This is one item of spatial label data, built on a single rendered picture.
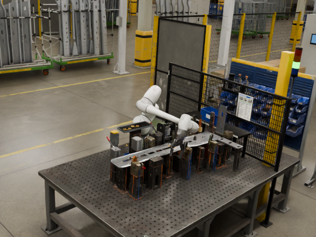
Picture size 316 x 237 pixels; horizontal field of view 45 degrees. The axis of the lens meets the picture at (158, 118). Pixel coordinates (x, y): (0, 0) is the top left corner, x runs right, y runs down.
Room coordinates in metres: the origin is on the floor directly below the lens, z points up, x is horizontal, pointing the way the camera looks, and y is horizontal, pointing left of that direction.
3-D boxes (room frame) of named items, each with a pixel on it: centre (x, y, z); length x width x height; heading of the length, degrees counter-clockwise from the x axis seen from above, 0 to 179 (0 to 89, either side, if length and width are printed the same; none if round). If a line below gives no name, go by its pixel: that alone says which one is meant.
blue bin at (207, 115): (4.44, -0.67, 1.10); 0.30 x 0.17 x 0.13; 35
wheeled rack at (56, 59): (11.43, 2.50, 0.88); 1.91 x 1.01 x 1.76; 138
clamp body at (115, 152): (3.40, 0.39, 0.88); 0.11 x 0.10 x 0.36; 41
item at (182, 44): (6.55, -0.30, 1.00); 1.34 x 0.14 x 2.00; 46
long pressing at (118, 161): (3.64, -0.15, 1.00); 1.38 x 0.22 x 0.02; 131
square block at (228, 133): (4.05, -0.80, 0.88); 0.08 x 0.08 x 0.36; 41
